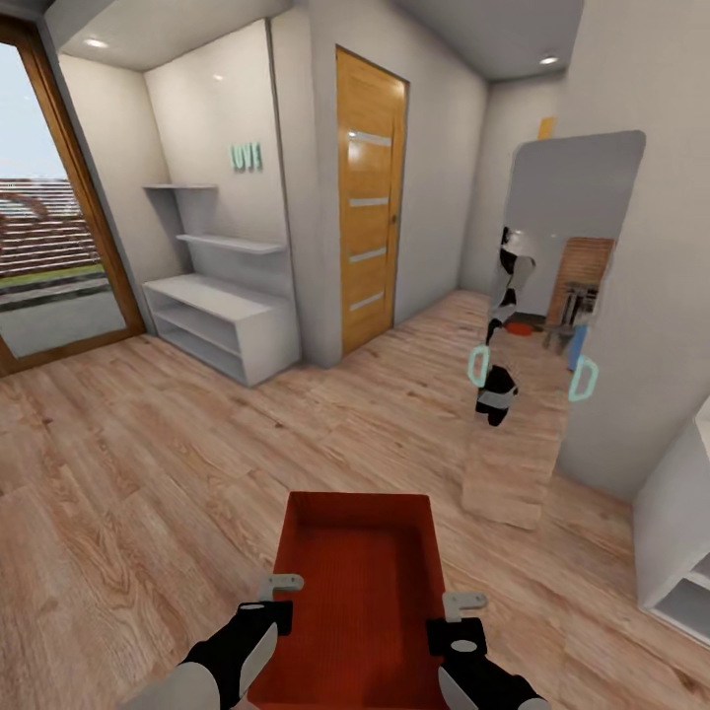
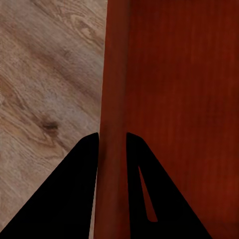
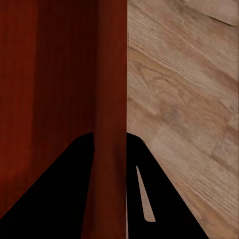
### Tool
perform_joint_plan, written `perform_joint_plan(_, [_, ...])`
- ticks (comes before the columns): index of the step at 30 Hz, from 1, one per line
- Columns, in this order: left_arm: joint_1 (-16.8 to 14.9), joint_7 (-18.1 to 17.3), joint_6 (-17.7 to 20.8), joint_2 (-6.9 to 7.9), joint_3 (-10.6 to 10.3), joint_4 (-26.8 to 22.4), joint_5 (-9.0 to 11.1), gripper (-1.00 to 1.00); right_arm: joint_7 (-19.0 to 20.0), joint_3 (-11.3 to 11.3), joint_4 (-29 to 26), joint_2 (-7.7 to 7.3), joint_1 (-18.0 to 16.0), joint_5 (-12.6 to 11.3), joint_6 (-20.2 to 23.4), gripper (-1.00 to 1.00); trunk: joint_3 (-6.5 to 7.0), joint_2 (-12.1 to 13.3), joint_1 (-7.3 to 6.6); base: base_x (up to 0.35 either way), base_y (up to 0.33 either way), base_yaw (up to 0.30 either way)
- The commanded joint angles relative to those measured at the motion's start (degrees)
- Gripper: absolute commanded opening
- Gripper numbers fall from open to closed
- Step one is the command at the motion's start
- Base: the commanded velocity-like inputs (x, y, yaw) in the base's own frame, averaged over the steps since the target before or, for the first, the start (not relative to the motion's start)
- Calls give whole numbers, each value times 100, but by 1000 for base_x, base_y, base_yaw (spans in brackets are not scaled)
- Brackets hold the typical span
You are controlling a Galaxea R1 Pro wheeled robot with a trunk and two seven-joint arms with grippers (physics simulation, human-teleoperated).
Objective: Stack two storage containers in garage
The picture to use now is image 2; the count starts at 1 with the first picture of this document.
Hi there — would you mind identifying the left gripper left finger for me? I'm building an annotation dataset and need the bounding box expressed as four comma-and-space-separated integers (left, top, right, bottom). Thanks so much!
0, 132, 99, 239

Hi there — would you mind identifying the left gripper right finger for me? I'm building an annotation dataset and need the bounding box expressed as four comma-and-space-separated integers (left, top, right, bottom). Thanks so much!
126, 132, 212, 239

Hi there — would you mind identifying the storage box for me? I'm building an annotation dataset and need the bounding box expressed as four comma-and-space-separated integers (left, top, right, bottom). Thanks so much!
93, 0, 239, 239

